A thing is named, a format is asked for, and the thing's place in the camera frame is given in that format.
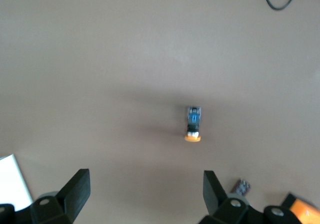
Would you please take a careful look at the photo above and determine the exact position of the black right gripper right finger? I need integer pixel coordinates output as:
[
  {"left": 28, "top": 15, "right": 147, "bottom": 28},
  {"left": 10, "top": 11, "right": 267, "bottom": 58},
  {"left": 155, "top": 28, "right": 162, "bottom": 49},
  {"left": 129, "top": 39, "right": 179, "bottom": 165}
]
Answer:
[{"left": 198, "top": 170, "right": 264, "bottom": 224}]

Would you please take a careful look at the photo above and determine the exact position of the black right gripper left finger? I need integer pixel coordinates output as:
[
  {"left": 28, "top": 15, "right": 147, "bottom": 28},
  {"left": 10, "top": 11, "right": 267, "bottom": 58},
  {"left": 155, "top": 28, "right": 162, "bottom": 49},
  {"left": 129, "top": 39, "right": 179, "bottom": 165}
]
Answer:
[{"left": 14, "top": 168, "right": 91, "bottom": 224}]

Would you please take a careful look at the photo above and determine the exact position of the white drawer cabinet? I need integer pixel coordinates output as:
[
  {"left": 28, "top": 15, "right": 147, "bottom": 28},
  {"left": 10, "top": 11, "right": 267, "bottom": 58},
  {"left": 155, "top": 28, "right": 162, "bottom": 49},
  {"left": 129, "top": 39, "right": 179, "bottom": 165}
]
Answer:
[{"left": 0, "top": 153, "right": 34, "bottom": 211}]

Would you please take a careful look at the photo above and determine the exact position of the orange button enclosure box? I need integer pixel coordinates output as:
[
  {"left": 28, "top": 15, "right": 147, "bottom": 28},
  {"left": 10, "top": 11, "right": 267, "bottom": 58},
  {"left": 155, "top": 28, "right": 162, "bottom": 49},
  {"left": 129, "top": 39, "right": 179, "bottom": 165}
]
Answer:
[{"left": 280, "top": 192, "right": 320, "bottom": 224}]

